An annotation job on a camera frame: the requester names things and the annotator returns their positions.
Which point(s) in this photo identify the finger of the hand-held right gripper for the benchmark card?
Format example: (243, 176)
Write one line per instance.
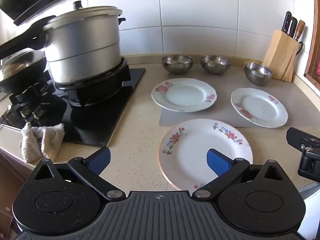
(297, 137)
(310, 162)

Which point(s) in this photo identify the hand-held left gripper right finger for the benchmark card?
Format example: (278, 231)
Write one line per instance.
(218, 163)

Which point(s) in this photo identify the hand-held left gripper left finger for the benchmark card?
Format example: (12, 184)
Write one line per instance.
(100, 160)

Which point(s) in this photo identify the large white floral plate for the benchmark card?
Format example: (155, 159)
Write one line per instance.
(192, 150)

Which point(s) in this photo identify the small white floral plate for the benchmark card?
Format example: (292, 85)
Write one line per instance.
(183, 96)
(261, 107)

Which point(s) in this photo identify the stainless steel bowl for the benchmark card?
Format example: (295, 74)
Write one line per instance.
(177, 63)
(258, 75)
(215, 65)

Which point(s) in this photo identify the black glass gas stove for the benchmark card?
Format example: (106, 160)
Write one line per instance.
(95, 115)

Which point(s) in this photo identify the grey counter mat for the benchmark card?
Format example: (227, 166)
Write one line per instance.
(225, 116)

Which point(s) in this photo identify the white crumpled dish towel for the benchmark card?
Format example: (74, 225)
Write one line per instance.
(42, 140)

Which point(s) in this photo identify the wooden knife block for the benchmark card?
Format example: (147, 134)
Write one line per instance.
(281, 55)

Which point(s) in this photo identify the yellow sponge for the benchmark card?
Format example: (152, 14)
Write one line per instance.
(250, 63)

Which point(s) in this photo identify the silver pressure cooker pot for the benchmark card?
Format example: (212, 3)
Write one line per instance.
(82, 47)

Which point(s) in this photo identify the black wok with steel lid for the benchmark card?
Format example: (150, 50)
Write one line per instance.
(20, 67)

